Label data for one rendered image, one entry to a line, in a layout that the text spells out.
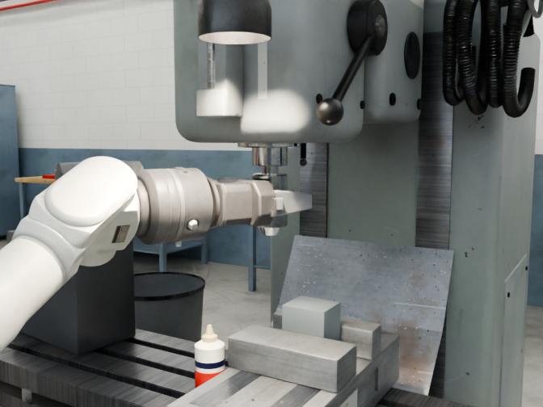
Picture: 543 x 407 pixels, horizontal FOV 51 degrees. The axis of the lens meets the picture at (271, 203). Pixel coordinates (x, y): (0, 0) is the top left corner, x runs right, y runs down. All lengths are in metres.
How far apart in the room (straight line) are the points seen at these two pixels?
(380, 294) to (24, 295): 0.68
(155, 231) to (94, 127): 6.61
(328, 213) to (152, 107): 5.54
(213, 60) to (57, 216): 0.24
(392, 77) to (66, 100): 6.93
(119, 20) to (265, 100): 6.41
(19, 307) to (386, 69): 0.54
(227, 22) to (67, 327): 0.64
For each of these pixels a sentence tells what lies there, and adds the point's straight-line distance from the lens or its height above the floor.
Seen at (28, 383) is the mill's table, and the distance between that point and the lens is 1.00.
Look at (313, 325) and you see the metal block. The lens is 0.73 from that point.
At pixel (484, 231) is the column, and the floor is 1.16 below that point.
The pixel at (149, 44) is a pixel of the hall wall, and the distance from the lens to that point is 6.68.
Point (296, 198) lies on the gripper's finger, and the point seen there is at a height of 1.24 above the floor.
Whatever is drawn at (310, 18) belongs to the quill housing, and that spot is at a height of 1.45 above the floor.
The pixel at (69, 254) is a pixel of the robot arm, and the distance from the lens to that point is 0.58.
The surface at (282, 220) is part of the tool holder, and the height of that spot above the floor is 1.21.
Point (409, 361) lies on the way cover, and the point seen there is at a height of 0.95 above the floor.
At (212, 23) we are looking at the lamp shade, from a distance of 0.55.
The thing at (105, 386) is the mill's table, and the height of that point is 0.96.
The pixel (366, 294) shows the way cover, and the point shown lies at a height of 1.03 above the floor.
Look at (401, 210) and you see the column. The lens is 1.08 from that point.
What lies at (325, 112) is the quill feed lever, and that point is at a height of 1.34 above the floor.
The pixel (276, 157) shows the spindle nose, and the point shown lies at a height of 1.29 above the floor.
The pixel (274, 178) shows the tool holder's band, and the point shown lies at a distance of 0.74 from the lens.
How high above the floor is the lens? 1.31
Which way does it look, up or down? 6 degrees down
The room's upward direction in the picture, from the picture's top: straight up
